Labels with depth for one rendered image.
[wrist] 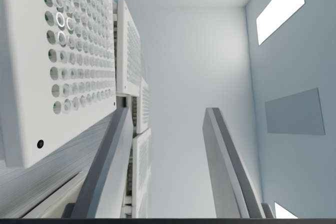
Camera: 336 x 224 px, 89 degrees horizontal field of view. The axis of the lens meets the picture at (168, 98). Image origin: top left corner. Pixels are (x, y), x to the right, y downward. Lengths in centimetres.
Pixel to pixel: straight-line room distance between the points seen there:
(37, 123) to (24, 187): 14
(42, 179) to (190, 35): 410
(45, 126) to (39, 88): 4
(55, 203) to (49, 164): 6
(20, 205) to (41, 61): 19
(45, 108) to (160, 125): 349
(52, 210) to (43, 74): 20
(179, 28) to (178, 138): 249
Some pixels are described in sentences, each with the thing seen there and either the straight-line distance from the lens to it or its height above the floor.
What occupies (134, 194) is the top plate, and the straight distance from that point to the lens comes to 73.
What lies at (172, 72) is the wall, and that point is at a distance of 385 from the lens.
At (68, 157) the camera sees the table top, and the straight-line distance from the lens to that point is 39.
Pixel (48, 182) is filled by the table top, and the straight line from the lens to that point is 35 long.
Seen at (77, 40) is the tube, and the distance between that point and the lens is 24.
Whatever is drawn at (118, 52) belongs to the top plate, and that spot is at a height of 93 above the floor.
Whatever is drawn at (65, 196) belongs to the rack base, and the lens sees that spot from 35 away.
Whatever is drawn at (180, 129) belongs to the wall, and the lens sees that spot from 365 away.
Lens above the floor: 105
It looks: level
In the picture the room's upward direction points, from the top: 90 degrees clockwise
